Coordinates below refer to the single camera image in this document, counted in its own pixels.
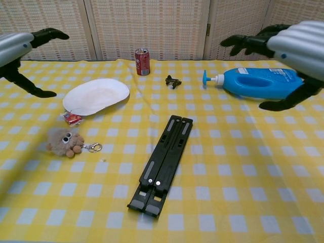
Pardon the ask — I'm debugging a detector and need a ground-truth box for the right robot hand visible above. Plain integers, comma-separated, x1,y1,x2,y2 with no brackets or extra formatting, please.
220,20,324,112

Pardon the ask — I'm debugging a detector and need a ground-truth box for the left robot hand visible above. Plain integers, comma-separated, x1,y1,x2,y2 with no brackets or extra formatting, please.
0,27,70,99

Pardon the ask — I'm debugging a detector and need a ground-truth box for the black folding stand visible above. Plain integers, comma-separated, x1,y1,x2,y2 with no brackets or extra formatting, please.
127,114,193,219

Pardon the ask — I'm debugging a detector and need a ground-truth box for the blue pump detergent bottle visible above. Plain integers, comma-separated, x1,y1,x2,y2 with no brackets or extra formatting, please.
202,67,304,101

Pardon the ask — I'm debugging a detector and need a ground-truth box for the small red snack packet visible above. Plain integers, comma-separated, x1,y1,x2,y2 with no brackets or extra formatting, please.
60,112,83,127

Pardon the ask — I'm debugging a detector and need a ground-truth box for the white paper plate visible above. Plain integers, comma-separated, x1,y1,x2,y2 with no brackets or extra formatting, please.
62,78,130,116

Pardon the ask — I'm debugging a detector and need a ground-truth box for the red soda can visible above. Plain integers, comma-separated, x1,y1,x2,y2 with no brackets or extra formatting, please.
134,48,151,76

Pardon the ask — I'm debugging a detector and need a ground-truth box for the black binder clip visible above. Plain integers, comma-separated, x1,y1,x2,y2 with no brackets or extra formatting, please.
165,74,183,90

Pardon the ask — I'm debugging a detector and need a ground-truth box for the yellow checkered tablecloth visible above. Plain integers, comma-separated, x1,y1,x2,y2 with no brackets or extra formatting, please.
0,59,324,243

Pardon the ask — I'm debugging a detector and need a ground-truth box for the woven folding screen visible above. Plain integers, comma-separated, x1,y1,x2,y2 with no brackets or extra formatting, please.
0,0,324,63

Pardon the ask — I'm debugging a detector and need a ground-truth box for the brown plush keychain toy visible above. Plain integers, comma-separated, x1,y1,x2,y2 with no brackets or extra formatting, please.
46,128,103,158

